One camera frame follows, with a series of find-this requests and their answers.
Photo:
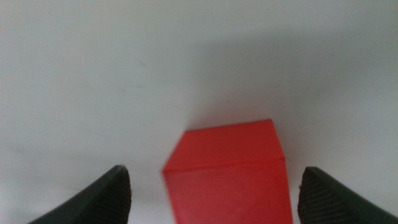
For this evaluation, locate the red cube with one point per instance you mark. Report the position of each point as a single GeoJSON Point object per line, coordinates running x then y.
{"type": "Point", "coordinates": [228, 177]}

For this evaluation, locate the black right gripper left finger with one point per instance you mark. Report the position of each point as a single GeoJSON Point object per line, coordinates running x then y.
{"type": "Point", "coordinates": [99, 202]}

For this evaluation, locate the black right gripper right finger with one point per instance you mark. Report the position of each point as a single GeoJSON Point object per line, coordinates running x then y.
{"type": "Point", "coordinates": [329, 202]}

